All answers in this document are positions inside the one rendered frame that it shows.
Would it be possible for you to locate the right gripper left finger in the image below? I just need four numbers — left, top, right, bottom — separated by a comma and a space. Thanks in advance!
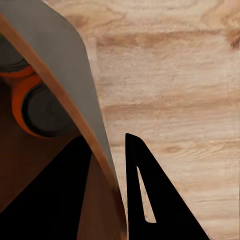
0, 135, 92, 240

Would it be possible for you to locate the trash can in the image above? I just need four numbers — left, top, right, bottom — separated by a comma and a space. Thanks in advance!
0, 0, 128, 240

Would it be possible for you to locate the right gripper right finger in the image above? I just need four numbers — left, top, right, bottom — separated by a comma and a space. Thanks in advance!
125, 133, 210, 240

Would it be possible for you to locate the can of soda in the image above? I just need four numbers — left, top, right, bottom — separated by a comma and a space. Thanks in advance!
12, 73, 76, 139
0, 34, 35, 79

